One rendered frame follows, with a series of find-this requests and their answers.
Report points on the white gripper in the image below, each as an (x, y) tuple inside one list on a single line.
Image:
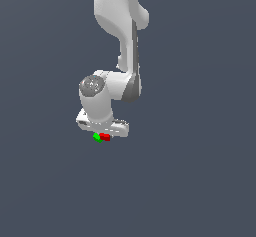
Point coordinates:
[(116, 127)]

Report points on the red cube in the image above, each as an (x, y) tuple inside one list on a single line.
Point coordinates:
[(105, 136)]

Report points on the green cube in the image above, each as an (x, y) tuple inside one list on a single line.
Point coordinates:
[(96, 137)]

